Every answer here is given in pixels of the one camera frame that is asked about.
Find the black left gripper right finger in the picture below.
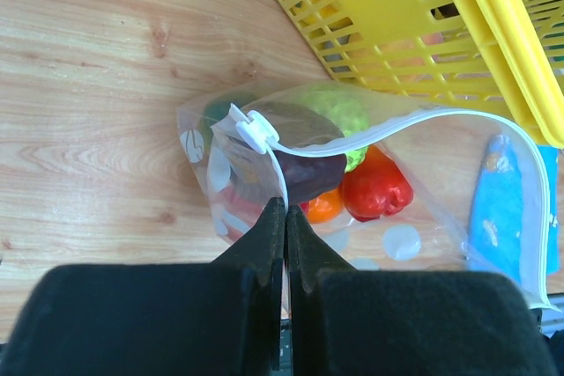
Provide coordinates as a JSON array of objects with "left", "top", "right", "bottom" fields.
[{"left": 286, "top": 206, "right": 555, "bottom": 375}]

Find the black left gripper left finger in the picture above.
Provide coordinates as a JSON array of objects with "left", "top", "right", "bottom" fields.
[{"left": 1, "top": 198, "right": 286, "bottom": 375}]

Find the orange persimmon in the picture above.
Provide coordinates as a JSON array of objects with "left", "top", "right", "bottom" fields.
[{"left": 306, "top": 188, "right": 344, "bottom": 225}]

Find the red bell pepper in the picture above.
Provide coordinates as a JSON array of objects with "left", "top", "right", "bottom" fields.
[{"left": 340, "top": 145, "right": 414, "bottom": 222}]

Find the clear polka dot zip bag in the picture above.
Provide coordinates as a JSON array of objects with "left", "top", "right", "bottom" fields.
[{"left": 177, "top": 82, "right": 551, "bottom": 308}]

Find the dark purple mangosteen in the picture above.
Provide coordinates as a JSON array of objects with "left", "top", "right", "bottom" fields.
[{"left": 224, "top": 102, "right": 347, "bottom": 203}]

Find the green mango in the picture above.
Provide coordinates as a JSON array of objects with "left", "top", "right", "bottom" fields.
[{"left": 202, "top": 92, "right": 258, "bottom": 127}]

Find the green custard apple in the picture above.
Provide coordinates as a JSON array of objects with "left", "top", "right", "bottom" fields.
[{"left": 295, "top": 84, "right": 371, "bottom": 174}]

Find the yellow plastic basket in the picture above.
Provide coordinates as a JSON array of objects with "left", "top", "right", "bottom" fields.
[{"left": 277, "top": 0, "right": 563, "bottom": 148}]

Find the peach fruit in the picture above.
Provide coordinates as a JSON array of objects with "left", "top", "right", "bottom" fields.
[{"left": 346, "top": 33, "right": 433, "bottom": 86}]

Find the blue cartoon cloth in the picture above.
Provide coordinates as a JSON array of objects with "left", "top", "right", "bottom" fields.
[{"left": 469, "top": 135, "right": 560, "bottom": 282}]

